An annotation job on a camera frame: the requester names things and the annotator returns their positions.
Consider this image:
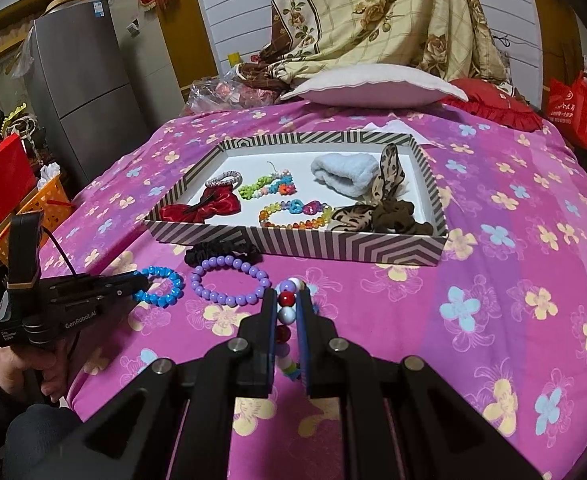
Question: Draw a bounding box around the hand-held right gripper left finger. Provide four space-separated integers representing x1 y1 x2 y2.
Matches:
23 290 280 480

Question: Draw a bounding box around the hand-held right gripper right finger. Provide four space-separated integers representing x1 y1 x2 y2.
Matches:
295 290 544 480

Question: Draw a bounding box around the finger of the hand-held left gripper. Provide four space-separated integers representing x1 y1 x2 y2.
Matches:
92 271 152 306

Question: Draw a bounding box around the blue bead bracelet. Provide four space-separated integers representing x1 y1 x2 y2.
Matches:
134 266 185 308

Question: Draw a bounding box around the red and white bead bracelet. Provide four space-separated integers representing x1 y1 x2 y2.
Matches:
274 277 319 381

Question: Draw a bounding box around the purple bead bracelet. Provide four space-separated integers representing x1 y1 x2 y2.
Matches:
190 256 272 307

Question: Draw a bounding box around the black scrunchie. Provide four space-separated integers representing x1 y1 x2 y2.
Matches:
184 240 264 267

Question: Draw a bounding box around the striped cardboard box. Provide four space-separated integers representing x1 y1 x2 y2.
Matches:
144 130 449 266

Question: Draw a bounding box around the red bow hair clip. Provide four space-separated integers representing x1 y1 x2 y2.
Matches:
160 187 239 224

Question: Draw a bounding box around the amber and colourful bead bracelet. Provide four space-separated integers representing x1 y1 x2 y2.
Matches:
258 200 333 231

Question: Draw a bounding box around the silver beaded hair tie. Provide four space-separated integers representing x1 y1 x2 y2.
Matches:
206 171 242 191

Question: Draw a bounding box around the green flower bead bracelet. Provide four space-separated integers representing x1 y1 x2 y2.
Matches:
238 170 297 200

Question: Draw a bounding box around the leopard bow brown scrunchie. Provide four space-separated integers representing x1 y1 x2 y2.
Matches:
331 143 434 235

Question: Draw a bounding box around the white fluffy headband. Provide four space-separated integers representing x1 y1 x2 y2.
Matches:
311 154 380 196

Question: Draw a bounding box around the person's left forearm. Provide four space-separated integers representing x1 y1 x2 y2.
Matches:
0 335 91 480

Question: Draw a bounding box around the person's left hand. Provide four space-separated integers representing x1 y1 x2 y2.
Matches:
0 340 74 406

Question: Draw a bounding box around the orange plastic basket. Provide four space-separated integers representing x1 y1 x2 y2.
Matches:
0 175 74 261

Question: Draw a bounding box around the red gift bag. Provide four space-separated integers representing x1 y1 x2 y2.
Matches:
0 134 38 226

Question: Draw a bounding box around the grey refrigerator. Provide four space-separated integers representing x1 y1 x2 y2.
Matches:
23 0 149 201

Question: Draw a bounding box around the clear plastic bag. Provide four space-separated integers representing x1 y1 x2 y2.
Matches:
183 67 284 116

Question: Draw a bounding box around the white paper sheet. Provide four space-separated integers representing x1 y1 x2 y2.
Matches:
363 120 439 148

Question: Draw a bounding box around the white pillow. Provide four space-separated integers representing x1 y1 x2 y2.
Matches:
280 65 469 107

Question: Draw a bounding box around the red frilled cushion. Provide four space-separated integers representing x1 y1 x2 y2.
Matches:
441 78 544 132

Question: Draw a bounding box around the beige floral quilt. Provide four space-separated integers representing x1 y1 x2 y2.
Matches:
238 0 509 93

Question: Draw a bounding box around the red shopping bag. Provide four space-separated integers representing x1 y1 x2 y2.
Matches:
546 72 587 150

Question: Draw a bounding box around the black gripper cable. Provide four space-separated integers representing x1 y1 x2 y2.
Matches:
40 227 81 281

